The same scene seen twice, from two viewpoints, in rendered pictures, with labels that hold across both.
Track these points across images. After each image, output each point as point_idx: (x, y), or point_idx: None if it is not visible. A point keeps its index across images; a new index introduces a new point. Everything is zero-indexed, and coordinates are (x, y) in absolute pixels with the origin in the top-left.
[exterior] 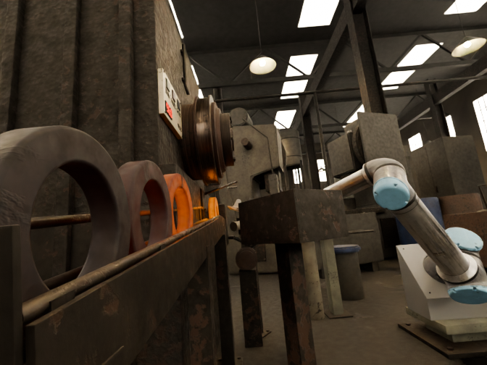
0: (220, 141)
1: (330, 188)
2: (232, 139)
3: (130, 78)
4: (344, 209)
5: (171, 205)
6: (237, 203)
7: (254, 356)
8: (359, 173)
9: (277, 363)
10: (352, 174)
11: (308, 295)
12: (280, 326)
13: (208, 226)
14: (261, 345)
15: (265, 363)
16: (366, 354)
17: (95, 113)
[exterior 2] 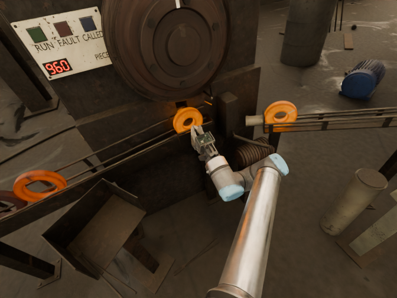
0: (141, 73)
1: (240, 222)
2: (171, 57)
3: (19, 39)
4: (85, 274)
5: (20, 194)
6: (192, 130)
7: (227, 204)
8: (222, 278)
9: (224, 222)
10: (231, 262)
11: (328, 212)
12: (287, 201)
13: (93, 178)
14: (243, 203)
15: (221, 215)
16: (266, 290)
17: None
